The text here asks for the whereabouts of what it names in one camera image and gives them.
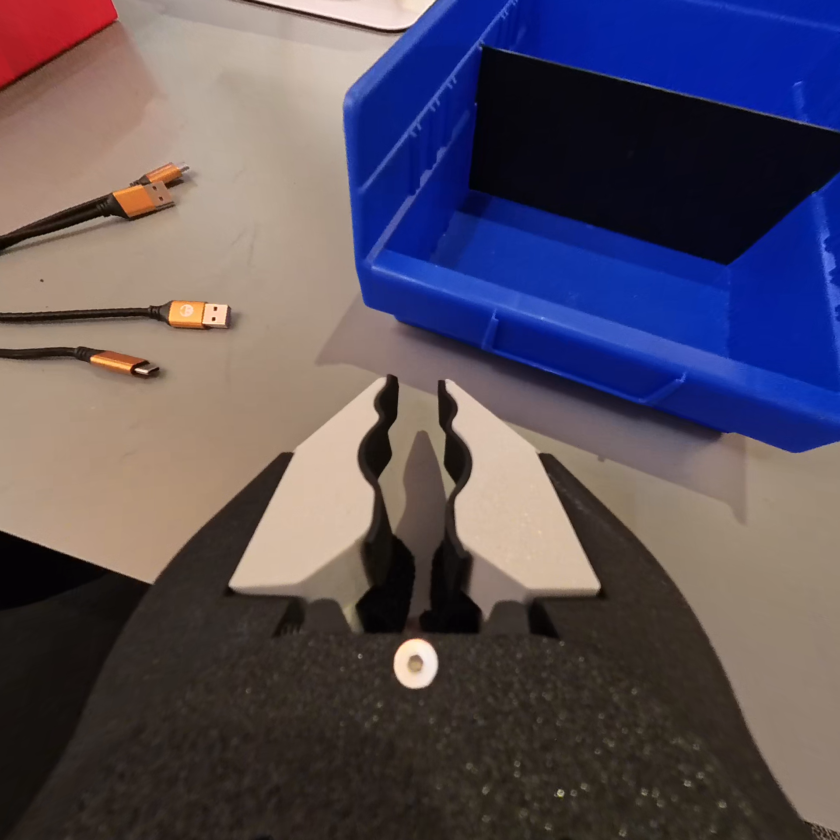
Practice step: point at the white tablet stand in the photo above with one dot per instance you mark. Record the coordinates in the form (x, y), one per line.
(367, 12)

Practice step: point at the grey desk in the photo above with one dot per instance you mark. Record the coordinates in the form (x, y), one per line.
(229, 426)

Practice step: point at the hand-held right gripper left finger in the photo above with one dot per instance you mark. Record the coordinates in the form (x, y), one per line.
(315, 525)

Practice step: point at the red plastic bin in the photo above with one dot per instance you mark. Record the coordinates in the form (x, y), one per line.
(46, 33)

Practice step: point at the black divider card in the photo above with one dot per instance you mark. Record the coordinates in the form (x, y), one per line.
(623, 164)

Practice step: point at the blue plastic bin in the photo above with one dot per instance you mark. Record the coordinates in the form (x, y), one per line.
(590, 262)

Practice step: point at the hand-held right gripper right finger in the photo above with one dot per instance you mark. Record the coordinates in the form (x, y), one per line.
(525, 525)

